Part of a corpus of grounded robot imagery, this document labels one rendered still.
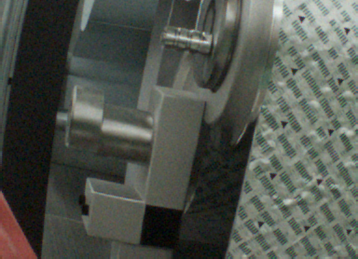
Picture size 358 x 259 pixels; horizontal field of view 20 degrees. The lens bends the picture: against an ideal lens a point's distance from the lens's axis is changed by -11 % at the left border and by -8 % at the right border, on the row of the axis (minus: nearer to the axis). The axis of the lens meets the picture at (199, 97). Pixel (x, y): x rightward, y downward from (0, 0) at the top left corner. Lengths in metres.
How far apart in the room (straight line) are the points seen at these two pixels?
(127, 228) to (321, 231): 0.13
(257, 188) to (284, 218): 0.03
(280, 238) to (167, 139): 0.10
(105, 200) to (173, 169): 0.05
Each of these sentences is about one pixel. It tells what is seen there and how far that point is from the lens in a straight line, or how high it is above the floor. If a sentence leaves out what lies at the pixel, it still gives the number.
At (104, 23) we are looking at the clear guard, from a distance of 1.60.
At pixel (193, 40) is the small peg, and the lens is 0.61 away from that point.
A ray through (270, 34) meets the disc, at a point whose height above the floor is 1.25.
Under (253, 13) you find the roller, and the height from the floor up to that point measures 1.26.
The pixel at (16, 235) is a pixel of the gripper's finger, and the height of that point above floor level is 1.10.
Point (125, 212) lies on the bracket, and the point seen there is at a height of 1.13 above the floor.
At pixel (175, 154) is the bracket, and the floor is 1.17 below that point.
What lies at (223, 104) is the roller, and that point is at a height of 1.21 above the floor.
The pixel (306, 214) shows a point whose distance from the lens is 0.60.
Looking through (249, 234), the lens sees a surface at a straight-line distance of 0.59.
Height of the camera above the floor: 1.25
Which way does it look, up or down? 4 degrees down
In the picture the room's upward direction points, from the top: 11 degrees clockwise
